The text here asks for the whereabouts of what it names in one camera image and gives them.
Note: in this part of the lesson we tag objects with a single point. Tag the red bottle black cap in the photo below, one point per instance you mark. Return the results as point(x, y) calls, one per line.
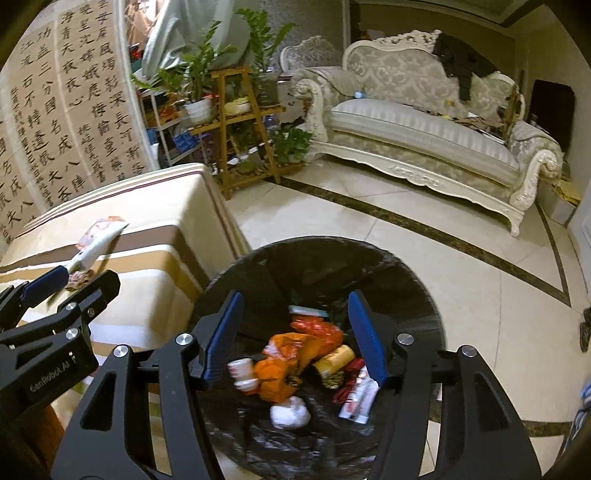
point(351, 371)

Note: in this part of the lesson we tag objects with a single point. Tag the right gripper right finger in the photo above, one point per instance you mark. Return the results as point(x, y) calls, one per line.
point(481, 433)

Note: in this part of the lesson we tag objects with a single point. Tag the pink white wrapper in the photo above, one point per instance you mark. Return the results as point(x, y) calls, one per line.
point(102, 229)

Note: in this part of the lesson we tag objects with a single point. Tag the gold black bottle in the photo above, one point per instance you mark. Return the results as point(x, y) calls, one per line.
point(331, 363)

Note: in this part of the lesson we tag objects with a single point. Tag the wooden plant stand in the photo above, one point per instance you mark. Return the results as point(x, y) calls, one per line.
point(243, 153)

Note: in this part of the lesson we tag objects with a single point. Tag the white metal shelf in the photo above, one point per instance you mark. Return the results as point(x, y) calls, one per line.
point(167, 127)

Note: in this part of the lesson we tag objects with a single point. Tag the tall green plant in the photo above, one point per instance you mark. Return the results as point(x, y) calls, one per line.
point(263, 43)

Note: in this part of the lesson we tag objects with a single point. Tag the teal white tube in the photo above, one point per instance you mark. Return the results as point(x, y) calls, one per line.
point(307, 311)

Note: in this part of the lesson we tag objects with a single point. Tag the red plastic bag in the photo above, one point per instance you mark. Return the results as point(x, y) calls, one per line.
point(329, 333)

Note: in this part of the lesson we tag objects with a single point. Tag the calligraphy wall scroll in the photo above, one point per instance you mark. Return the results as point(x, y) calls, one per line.
point(70, 117)

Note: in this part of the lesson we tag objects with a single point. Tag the small white yogurt bottle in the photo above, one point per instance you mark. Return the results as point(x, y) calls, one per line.
point(243, 376)

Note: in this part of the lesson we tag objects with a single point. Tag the black lined trash bin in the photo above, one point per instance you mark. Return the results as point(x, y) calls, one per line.
point(302, 285)

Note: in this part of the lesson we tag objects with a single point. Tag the potted plant white pot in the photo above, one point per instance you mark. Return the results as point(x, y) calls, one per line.
point(189, 80)

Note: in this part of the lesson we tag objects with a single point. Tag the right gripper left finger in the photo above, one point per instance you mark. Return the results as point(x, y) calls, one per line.
point(109, 437)

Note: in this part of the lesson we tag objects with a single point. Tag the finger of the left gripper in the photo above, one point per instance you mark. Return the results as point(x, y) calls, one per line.
point(15, 300)
point(93, 298)

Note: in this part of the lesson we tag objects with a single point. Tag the white bag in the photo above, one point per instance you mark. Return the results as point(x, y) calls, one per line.
point(291, 414)

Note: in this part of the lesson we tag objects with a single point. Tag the small leafy floor plant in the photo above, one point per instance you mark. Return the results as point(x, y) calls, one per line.
point(290, 144)

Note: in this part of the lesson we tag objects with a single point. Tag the clutter on sofa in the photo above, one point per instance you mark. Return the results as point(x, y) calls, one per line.
point(499, 125)

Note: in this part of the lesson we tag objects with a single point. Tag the white snack wrapper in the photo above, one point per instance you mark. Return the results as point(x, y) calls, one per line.
point(360, 399)

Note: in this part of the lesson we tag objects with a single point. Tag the black jacket on sofa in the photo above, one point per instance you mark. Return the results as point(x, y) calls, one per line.
point(462, 61)

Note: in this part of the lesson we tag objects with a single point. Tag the white door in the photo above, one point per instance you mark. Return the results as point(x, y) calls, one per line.
point(580, 233)

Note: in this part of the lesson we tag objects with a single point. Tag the orange plastic bag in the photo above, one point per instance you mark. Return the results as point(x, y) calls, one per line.
point(285, 357)

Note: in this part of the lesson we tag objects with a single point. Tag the black television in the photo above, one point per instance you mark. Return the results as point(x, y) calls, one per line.
point(552, 107)

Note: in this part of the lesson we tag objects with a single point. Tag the grey green curtain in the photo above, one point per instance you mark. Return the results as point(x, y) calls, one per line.
point(181, 25)

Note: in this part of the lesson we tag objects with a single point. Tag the ornate white sofa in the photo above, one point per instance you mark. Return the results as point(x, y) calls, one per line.
point(379, 108)

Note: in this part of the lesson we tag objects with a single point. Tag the striped tablecloth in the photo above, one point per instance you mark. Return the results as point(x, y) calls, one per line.
point(178, 239)

